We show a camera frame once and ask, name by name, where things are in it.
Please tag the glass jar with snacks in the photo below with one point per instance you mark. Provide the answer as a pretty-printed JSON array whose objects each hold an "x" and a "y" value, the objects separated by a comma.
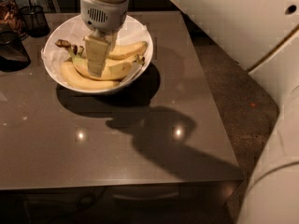
[{"x": 10, "y": 18}]

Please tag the yellow banana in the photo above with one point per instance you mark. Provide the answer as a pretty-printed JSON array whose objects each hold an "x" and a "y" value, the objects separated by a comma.
[
  {"x": 78, "y": 59},
  {"x": 121, "y": 52},
  {"x": 131, "y": 59},
  {"x": 73, "y": 78}
]

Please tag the white bowl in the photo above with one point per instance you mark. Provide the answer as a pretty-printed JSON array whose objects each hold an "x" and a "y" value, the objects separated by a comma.
[{"x": 141, "y": 62}]

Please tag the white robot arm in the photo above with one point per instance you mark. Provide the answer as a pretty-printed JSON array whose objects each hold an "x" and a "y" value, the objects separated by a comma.
[{"x": 259, "y": 107}]

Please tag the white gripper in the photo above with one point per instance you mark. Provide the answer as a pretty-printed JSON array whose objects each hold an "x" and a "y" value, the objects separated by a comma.
[{"x": 104, "y": 15}]

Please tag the black mesh pen cup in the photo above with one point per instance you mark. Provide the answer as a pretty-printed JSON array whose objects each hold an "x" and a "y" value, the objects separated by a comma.
[{"x": 34, "y": 19}]

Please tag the dark round container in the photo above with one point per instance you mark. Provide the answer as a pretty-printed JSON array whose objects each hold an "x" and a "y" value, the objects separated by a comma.
[{"x": 13, "y": 55}]

